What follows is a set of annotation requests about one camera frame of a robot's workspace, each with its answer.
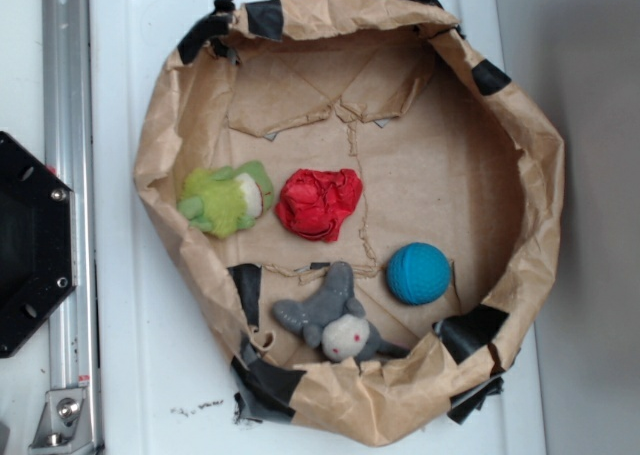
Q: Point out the metal corner bracket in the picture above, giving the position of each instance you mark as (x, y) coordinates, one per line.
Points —
(64, 426)

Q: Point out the brown paper bag bin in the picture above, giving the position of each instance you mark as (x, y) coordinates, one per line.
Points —
(450, 151)

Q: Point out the blue dimpled ball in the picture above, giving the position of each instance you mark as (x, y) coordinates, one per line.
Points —
(418, 273)

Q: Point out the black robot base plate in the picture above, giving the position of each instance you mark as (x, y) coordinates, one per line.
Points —
(37, 261)

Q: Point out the green plush animal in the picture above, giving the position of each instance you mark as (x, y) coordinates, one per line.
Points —
(222, 201)

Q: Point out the aluminum extrusion rail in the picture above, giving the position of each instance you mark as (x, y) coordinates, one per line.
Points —
(73, 327)

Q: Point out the red crumpled paper ball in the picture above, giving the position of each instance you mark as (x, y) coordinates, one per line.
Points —
(314, 204)

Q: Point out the gray plush animal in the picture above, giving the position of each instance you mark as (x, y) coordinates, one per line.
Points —
(334, 320)

